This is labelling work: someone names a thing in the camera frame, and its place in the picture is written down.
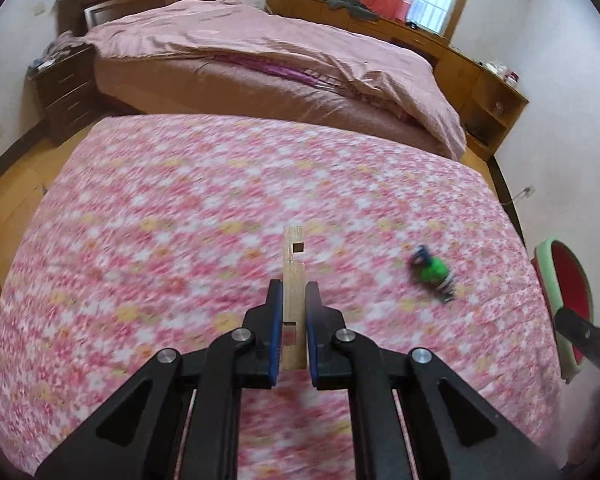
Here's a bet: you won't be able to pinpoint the long wooden desk cabinet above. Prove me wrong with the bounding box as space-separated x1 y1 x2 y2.
265 0 531 162

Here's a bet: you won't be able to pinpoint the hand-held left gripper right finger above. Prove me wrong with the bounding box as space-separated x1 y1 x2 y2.
305 281 563 480

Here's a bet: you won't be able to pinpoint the bed with pink duvet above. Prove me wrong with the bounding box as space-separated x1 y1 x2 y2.
82 0 469 162

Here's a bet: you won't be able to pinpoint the wooden notched block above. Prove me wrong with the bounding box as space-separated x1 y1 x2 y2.
282 226 309 372

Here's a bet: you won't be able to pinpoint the dark wooden nightstand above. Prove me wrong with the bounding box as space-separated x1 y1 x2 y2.
27 42 100 147

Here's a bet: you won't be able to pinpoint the clothes on nightstand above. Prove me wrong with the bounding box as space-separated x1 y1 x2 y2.
27 30 89 72

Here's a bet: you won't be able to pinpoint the dark grey clothes pile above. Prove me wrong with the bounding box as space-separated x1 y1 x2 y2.
320 0 382 23

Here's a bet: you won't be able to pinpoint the red bin with green rim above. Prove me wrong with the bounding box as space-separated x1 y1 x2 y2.
532 239 595 384

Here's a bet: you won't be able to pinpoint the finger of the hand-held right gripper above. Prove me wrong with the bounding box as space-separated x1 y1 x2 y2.
554 307 600 379

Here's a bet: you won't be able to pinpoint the white and red desk items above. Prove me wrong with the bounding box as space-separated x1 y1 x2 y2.
482 60 522 87

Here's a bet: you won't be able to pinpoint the small green and blue bottle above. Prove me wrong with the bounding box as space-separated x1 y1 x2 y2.
410 245 457 304

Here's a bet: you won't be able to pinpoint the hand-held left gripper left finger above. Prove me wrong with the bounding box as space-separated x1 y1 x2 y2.
35 280 286 480

